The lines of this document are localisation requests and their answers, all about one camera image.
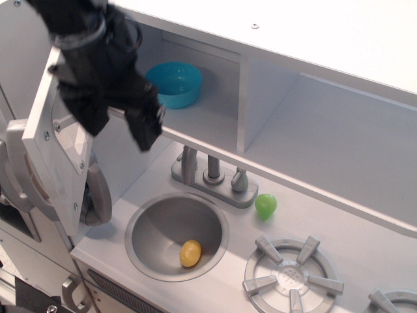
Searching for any grey toy faucet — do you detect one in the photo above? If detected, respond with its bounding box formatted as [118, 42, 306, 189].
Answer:
[171, 145, 259, 209]

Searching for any blue plastic bowl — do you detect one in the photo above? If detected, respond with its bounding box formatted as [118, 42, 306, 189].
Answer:
[145, 62, 203, 109]

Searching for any grey fridge door handle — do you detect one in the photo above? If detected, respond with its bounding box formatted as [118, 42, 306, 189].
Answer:
[1, 140, 35, 213]

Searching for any green plastic pear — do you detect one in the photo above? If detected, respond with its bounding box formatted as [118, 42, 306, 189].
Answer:
[255, 194, 278, 221]

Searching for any round silver sink basin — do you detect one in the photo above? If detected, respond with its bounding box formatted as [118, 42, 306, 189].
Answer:
[124, 192, 229, 282]

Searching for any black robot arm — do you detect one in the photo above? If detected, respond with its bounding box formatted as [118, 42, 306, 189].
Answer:
[29, 1, 164, 151]

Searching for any white toy kitchen cabinet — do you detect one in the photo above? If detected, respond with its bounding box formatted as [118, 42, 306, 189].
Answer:
[1, 1, 416, 312]

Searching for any yellow plastic lemon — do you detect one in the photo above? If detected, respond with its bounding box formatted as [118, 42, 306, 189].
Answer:
[179, 239, 202, 267]

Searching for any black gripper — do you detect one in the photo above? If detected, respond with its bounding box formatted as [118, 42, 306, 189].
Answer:
[48, 6, 164, 151]

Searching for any grey oven door handle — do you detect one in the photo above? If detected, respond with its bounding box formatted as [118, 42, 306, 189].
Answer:
[61, 277, 93, 313]

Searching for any grey toy telephone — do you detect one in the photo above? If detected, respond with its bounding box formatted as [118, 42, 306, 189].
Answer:
[79, 151, 112, 226]

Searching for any grey stove burner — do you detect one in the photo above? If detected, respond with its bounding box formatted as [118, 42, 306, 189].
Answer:
[364, 288, 416, 313]
[242, 235, 344, 312]

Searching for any white microwave door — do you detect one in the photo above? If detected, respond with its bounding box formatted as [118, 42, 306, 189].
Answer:
[6, 48, 93, 236]

